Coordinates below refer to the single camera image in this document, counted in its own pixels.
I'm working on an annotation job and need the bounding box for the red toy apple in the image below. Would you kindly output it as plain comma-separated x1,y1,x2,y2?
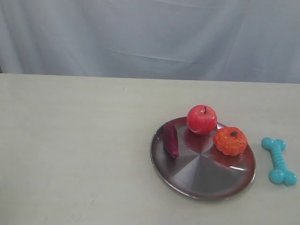
187,105,217,135

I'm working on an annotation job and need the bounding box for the purple toy eggplant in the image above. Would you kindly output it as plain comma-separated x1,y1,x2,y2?
162,122,179,158

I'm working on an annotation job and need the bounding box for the turquoise toy bone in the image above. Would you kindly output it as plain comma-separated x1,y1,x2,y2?
261,137,298,186

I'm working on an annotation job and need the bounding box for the orange toy pumpkin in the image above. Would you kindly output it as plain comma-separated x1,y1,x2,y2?
213,127,248,156

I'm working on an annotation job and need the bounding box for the light blue backdrop cloth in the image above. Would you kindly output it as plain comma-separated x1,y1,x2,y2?
0,0,300,83

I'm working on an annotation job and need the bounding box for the round stainless steel plate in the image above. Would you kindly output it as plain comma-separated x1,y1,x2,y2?
150,117,256,200

